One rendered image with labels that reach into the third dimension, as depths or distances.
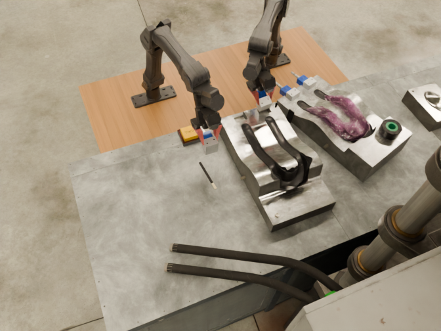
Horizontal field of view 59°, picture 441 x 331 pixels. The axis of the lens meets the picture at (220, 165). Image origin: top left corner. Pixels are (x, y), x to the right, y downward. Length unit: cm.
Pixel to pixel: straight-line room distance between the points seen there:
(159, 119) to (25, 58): 194
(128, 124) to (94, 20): 208
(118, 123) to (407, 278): 133
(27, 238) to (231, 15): 243
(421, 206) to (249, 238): 70
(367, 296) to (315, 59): 154
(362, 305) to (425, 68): 169
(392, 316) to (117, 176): 116
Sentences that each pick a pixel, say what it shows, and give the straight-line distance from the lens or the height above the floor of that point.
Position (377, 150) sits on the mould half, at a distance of 163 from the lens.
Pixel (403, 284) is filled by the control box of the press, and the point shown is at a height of 147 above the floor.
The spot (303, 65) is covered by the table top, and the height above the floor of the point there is 80.
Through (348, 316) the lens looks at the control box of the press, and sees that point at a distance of 69.
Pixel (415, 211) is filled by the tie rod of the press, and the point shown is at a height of 138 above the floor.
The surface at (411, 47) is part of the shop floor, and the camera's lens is 377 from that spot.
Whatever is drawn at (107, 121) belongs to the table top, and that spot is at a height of 80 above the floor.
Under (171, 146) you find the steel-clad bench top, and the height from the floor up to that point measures 80.
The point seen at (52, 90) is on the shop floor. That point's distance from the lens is 318.
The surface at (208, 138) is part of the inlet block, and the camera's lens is 146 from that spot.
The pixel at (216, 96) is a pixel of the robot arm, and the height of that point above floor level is 117.
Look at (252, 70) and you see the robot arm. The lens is 145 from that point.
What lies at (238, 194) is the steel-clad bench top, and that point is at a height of 80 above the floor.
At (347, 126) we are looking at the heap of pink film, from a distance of 168.
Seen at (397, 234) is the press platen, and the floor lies 129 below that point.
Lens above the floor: 211
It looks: 56 degrees down
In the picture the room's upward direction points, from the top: 3 degrees clockwise
